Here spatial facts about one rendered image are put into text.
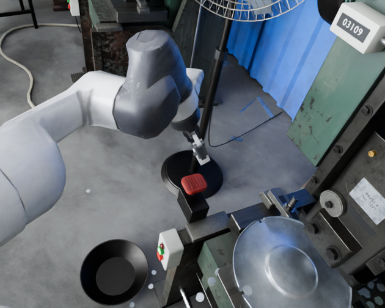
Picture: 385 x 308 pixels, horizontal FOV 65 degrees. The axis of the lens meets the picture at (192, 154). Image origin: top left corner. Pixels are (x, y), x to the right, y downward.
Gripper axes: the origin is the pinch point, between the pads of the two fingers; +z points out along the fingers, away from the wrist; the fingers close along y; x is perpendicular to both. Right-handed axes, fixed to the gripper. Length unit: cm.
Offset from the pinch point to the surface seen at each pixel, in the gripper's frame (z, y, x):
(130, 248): 69, -17, -49
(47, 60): 68, -197, -66
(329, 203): -5.8, 28.6, 16.9
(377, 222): -8.9, 36.2, 20.5
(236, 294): 6.4, 33.1, -8.6
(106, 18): 24, -129, -7
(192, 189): 9.7, 2.5, -6.7
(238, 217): 19.6, 13.0, 1.1
